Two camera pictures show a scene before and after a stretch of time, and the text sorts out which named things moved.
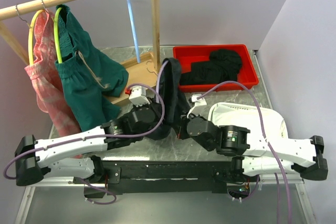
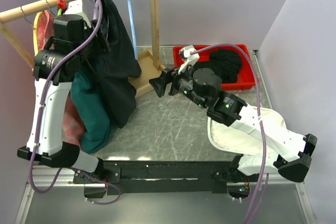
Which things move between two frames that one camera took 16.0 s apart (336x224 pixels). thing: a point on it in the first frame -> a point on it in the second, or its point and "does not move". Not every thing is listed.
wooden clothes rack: x=139 y=71 does not move
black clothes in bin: x=222 y=66 does not move
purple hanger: x=158 y=78 -> x=96 y=4
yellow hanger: x=30 y=36 -> x=36 y=46
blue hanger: x=133 y=25 does not move
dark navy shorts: x=176 y=101 -> x=115 y=73
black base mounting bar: x=164 y=177 does not move
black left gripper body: x=158 y=115 -> x=100 y=43
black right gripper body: x=185 y=134 -> x=183 y=81
